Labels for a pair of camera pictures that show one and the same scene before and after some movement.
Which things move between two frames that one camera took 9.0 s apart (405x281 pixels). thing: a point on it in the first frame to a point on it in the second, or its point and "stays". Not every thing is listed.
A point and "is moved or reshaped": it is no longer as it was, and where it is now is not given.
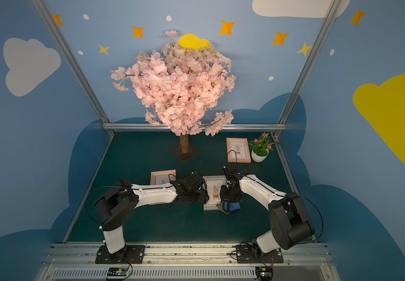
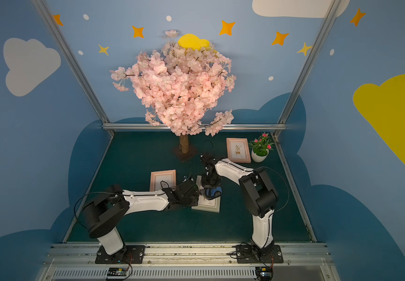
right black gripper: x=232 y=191 to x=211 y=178
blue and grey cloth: x=228 y=206 to x=212 y=192
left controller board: x=117 y=271 stays
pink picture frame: x=162 y=177 stays
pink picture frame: x=241 y=147 stays
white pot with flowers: x=260 y=147 stays
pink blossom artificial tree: x=182 y=84 stays
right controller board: x=264 y=273 stays
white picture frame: x=213 y=183 is moved or reshaped
